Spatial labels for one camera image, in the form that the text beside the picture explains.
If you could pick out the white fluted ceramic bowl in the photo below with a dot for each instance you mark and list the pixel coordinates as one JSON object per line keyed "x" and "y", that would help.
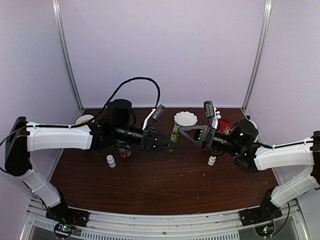
{"x": 185, "y": 118}

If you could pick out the left aluminium frame post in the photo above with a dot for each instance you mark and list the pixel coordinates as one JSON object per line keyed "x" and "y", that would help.
{"x": 65, "y": 53}

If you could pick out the green weekly pill organizer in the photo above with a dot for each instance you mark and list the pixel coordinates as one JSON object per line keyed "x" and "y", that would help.
{"x": 174, "y": 137}

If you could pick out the paper cup with orange contents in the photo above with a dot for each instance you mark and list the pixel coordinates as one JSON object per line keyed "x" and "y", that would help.
{"x": 84, "y": 119}

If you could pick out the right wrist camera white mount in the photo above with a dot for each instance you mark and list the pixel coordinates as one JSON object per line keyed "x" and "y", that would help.
{"x": 212, "y": 114}

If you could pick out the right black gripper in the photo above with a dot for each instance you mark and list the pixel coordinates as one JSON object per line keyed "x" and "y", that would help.
{"x": 206, "y": 142}

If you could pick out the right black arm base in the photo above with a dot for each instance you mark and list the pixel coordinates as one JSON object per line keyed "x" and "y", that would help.
{"x": 262, "y": 218}

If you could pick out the grey lid pill bottle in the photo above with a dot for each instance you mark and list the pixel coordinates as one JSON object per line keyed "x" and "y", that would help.
{"x": 124, "y": 149}

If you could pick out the red floral plate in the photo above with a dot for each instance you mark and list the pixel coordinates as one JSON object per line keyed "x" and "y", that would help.
{"x": 224, "y": 126}

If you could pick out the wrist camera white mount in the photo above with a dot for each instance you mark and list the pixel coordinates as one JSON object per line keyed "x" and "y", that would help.
{"x": 153, "y": 116}
{"x": 212, "y": 114}

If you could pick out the cream ceramic mug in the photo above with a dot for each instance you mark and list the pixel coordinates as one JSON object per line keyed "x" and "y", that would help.
{"x": 255, "y": 125}

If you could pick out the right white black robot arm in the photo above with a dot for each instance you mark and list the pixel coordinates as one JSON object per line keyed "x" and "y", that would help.
{"x": 253, "y": 156}

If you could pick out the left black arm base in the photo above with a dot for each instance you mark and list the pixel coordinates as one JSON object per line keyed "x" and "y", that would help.
{"x": 68, "y": 219}

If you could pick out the small white pill bottle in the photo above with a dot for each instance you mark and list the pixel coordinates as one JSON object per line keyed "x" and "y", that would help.
{"x": 111, "y": 161}

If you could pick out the right aluminium frame post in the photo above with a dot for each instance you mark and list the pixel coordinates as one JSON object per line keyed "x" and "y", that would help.
{"x": 264, "y": 30}

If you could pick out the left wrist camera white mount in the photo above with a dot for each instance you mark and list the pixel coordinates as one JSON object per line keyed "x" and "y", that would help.
{"x": 153, "y": 116}

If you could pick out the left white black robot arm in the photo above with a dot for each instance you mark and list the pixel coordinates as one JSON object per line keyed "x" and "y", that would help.
{"x": 26, "y": 137}

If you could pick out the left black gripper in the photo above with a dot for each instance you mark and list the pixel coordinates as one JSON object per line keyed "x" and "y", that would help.
{"x": 148, "y": 142}

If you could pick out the aluminium frame post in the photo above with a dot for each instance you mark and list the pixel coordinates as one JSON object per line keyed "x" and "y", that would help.
{"x": 264, "y": 30}
{"x": 65, "y": 53}

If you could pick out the front aluminium rail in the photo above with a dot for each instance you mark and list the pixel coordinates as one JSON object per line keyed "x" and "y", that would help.
{"x": 226, "y": 225}

